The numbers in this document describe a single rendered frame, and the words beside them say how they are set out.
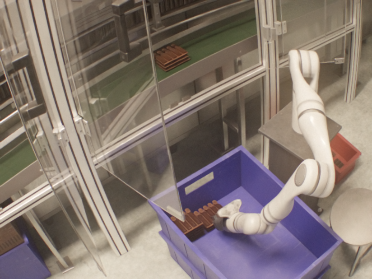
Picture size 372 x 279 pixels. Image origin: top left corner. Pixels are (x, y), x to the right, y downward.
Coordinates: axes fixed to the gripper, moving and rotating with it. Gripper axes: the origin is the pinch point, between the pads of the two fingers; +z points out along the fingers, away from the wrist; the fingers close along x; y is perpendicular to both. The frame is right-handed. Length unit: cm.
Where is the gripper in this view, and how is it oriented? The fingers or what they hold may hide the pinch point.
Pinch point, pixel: (213, 215)
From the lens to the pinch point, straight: 166.7
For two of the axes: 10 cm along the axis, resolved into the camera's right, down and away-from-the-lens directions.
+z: -3.4, 1.1, 9.3
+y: 4.7, 8.8, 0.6
